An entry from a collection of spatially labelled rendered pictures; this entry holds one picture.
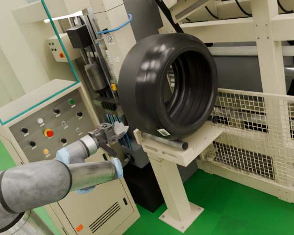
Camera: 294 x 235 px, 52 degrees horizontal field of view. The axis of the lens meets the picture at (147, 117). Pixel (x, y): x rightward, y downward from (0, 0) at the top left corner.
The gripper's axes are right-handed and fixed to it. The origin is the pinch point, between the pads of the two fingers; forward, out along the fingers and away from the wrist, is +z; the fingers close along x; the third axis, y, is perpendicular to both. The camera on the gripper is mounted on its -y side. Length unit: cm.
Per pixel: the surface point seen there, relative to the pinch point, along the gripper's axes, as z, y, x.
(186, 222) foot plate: 44, -109, 22
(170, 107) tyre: 45.7, -10.2, 15.7
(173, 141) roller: 25.0, -19.6, -4.5
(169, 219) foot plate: 40, -109, 36
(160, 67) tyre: 19.6, 25.6, -11.6
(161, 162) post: 36, -49, 25
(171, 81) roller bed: 72, -4, 37
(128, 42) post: 32, 35, 25
